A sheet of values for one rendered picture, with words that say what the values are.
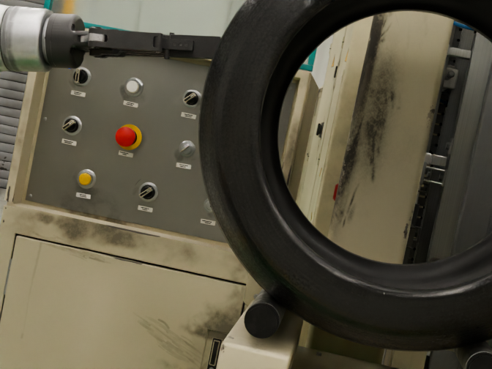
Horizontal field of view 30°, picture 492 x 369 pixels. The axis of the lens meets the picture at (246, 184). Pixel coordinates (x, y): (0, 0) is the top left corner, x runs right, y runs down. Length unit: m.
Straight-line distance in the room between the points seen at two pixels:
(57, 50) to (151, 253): 0.64
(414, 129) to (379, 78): 0.10
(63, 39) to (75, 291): 0.70
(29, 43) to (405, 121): 0.61
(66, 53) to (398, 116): 0.55
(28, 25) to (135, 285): 0.70
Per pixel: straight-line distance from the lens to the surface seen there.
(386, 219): 1.51
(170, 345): 1.82
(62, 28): 1.28
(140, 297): 1.82
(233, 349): 1.17
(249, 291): 1.51
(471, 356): 1.19
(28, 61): 1.30
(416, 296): 1.14
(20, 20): 1.30
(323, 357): 1.49
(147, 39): 1.25
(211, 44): 1.26
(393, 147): 1.51
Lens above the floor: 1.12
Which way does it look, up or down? 3 degrees down
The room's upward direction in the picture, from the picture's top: 11 degrees clockwise
